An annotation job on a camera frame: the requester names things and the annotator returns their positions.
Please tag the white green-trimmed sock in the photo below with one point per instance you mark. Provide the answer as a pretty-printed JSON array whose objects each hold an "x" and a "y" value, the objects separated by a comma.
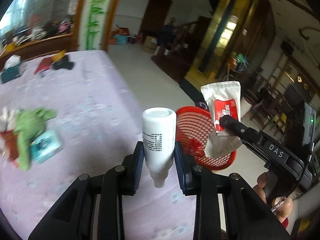
[{"x": 8, "y": 119}]

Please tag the teal tissue pack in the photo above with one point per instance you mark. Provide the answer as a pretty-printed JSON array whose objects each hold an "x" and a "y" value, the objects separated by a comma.
[{"x": 45, "y": 146}]

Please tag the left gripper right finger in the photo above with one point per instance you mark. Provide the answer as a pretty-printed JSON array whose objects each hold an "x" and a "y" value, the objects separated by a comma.
[{"x": 246, "y": 215}]

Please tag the wooden sideboard counter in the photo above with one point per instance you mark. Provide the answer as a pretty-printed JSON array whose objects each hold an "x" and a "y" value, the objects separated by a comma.
[{"x": 38, "y": 48}]

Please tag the yellow tape roll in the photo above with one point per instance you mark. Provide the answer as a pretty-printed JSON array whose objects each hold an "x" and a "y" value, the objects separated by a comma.
[{"x": 58, "y": 56}]

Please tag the green towel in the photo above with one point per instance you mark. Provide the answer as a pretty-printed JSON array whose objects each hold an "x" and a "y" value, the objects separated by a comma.
[{"x": 30, "y": 124}]

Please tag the purple floral tablecloth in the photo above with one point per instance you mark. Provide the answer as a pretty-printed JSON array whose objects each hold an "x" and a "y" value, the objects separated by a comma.
[{"x": 99, "y": 105}]

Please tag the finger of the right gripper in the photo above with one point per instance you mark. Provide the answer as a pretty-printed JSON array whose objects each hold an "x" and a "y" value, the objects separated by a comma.
[{"x": 246, "y": 134}]

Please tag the teal tissue box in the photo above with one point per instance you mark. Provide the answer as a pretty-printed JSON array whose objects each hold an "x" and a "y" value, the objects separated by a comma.
[{"x": 12, "y": 69}]

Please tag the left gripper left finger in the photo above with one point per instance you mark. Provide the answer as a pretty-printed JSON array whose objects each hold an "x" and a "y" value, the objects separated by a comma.
[{"x": 92, "y": 206}]

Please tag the dark red snack wrapper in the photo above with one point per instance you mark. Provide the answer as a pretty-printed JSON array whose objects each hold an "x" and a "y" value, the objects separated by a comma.
[{"x": 10, "y": 145}]

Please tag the red plastic trash basket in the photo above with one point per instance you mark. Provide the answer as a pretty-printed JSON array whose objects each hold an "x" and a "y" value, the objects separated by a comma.
[{"x": 194, "y": 125}]

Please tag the red white wipes pack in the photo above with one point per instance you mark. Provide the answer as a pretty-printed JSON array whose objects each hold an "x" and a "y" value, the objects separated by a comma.
[{"x": 222, "y": 98}]

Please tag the black pouch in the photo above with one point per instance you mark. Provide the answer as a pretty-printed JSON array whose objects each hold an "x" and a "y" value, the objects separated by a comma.
[{"x": 63, "y": 63}]

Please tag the white spray bottle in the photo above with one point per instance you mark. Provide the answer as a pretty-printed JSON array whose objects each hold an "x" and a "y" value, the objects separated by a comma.
[{"x": 159, "y": 136}]

